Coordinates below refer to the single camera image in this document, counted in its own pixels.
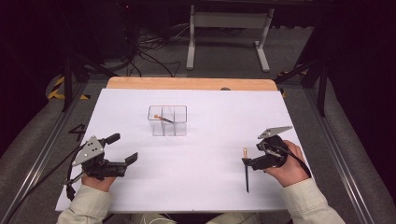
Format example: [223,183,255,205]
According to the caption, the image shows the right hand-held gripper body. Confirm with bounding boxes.
[256,125,294,172]

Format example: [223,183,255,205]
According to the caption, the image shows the black tape floor mark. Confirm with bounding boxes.
[68,123,87,143]

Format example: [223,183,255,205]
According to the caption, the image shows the yellow and black floor tape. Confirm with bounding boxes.
[46,76,92,102]

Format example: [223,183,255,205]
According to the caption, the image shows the long black floor cable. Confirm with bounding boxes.
[5,145,81,220]

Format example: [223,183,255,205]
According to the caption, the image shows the aluminium floor rail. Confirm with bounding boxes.
[302,86,376,224]
[0,81,90,224]

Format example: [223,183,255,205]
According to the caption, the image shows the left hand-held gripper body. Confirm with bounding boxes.
[72,135,129,181]

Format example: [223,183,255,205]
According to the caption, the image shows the white table sheet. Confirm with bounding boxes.
[55,88,326,215]

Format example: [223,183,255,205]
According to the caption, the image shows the clear plastic divided container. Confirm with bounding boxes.
[147,105,189,137]

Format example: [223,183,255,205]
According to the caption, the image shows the person's left hand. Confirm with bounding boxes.
[81,174,117,193]

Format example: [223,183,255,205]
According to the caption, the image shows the left hand-held gripper cable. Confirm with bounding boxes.
[63,144,88,203]

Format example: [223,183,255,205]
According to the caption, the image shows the black tripod stand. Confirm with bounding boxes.
[61,50,120,114]
[274,58,329,119]

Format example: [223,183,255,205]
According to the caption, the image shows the wooden table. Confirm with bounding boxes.
[106,76,278,92]

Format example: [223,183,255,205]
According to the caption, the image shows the white metal stand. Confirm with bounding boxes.
[185,4,276,74]

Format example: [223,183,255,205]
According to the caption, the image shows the hand-held gripper cable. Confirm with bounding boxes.
[279,144,313,179]
[63,144,88,203]

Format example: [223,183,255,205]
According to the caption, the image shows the person's right hand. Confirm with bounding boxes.
[264,139,313,189]

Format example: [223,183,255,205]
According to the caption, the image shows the bundle of black floor cables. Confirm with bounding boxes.
[129,26,182,78]

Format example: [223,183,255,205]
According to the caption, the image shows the right hand-held gripper cable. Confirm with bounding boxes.
[279,144,313,179]

